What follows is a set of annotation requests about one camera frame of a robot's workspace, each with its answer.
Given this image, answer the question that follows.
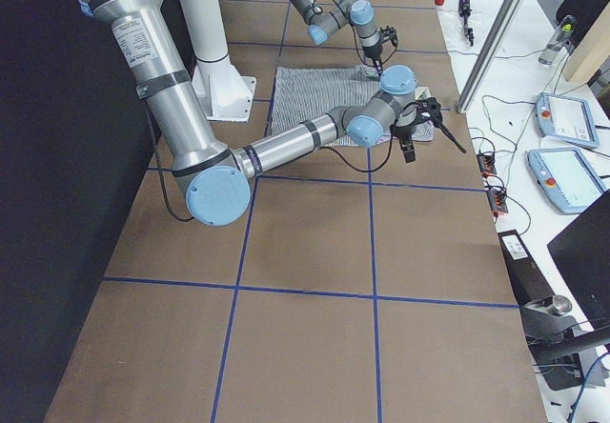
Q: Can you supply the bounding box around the brown paper table cover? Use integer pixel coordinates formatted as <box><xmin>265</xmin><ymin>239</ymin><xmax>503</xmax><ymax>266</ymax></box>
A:
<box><xmin>46</xmin><ymin>0</ymin><xmax>546</xmax><ymax>422</ymax></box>

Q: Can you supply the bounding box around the aluminium profile post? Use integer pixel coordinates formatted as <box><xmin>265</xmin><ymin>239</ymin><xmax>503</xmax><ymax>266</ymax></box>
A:
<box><xmin>457</xmin><ymin>0</ymin><xmax>523</xmax><ymax>113</ymax></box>

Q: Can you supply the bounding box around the black camera tripod head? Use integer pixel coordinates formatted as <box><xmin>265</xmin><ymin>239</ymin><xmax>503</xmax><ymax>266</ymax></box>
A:
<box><xmin>458</xmin><ymin>0</ymin><xmax>475</xmax><ymax>47</ymax></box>

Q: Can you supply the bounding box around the black monitor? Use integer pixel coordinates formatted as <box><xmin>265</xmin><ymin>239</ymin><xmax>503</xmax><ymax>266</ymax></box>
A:
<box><xmin>547</xmin><ymin>193</ymin><xmax>610</xmax><ymax>328</ymax></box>

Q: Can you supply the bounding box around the teach pendant tablet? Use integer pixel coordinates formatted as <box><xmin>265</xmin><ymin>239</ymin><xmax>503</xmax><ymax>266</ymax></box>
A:
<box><xmin>535</xmin><ymin>92</ymin><xmax>600</xmax><ymax>150</ymax></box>
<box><xmin>527</xmin><ymin>147</ymin><xmax>607</xmax><ymax>214</ymax></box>

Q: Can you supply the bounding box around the clear water bottle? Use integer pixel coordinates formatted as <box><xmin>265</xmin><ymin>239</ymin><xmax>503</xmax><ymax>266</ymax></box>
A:
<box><xmin>538</xmin><ymin>14</ymin><xmax>577</xmax><ymax>66</ymax></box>

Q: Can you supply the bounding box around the lower teach pendant tablet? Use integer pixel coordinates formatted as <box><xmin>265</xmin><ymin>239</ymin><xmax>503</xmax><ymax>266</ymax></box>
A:
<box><xmin>527</xmin><ymin>147</ymin><xmax>607</xmax><ymax>214</ymax></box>

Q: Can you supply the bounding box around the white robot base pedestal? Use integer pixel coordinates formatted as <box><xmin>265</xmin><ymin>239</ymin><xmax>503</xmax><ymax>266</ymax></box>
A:
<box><xmin>179</xmin><ymin>0</ymin><xmax>256</xmax><ymax>122</ymax></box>

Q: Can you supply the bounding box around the navy white striped polo shirt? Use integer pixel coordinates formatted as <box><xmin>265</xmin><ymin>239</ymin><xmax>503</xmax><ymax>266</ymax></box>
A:
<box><xmin>264</xmin><ymin>63</ymin><xmax>437</xmax><ymax>149</ymax></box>

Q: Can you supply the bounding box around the black orange connector strip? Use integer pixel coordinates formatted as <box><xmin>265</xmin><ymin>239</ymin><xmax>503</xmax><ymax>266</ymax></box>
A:
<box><xmin>477</xmin><ymin>151</ymin><xmax>508</xmax><ymax>218</ymax></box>

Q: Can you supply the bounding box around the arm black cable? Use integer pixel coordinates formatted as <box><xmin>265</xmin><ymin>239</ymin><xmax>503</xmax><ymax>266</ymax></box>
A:
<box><xmin>260</xmin><ymin>0</ymin><xmax>377</xmax><ymax>70</ymax></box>
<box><xmin>146</xmin><ymin>108</ymin><xmax>196</xmax><ymax>223</ymax></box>

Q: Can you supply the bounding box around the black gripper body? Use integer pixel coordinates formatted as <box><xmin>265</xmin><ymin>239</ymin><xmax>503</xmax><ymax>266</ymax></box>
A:
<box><xmin>391</xmin><ymin>103</ymin><xmax>422</xmax><ymax>152</ymax></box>
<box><xmin>362</xmin><ymin>44</ymin><xmax>383</xmax><ymax>71</ymax></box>

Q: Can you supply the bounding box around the upper teach pendant tablet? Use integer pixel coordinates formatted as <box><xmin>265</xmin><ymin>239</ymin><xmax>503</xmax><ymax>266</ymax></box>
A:
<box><xmin>535</xmin><ymin>92</ymin><xmax>600</xmax><ymax>150</ymax></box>

